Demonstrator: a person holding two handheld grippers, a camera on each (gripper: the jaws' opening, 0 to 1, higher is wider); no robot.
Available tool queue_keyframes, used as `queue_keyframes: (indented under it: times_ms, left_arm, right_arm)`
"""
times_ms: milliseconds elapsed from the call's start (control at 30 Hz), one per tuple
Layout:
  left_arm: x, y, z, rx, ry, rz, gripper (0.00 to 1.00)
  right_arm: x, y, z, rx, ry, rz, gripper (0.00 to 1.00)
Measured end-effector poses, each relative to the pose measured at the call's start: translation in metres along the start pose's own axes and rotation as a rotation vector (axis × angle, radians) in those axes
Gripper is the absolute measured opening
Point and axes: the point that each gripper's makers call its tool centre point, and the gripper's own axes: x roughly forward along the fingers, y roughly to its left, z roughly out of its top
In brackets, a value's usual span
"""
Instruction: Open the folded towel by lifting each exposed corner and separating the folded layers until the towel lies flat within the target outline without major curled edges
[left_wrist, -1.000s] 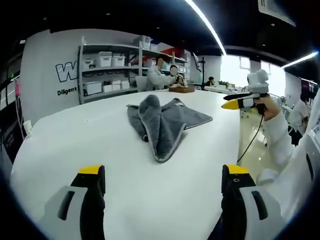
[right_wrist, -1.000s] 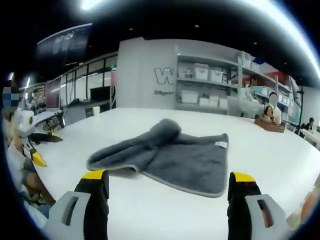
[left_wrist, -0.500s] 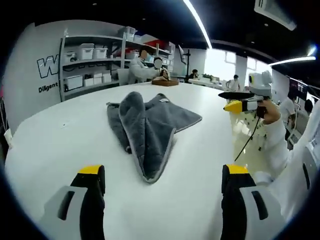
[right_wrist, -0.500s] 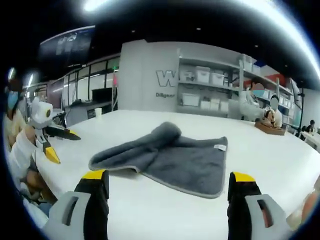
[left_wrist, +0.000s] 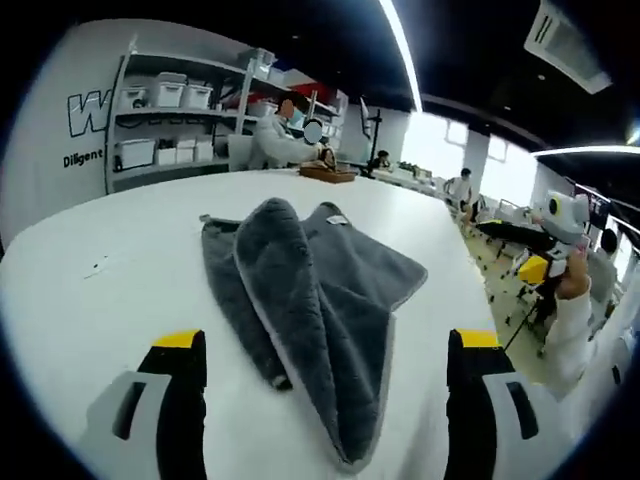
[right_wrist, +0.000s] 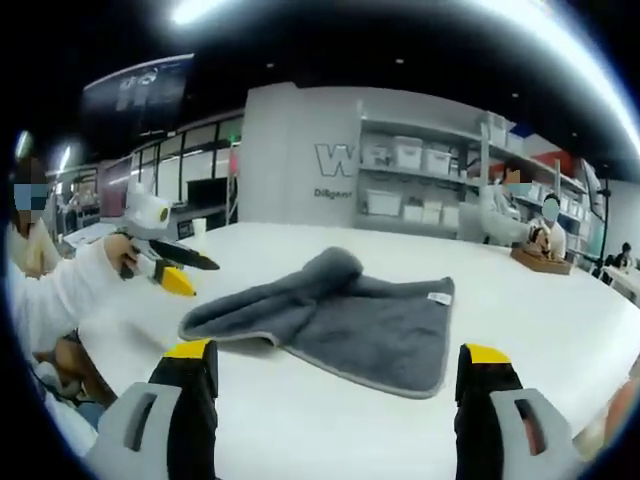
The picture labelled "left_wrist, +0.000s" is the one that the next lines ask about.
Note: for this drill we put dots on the grey towel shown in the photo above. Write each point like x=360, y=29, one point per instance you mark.
x=310, y=310

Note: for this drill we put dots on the person's right hand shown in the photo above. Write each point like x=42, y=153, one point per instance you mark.
x=574, y=277

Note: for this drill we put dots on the black monitor stand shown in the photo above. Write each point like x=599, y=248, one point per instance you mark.
x=374, y=135

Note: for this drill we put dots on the ceiling air vent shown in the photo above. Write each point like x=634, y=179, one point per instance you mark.
x=567, y=45

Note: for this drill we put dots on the wooden tray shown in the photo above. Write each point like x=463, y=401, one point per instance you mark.
x=327, y=174

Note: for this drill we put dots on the grey metal shelf rack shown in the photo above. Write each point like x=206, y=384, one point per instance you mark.
x=116, y=125
x=270, y=75

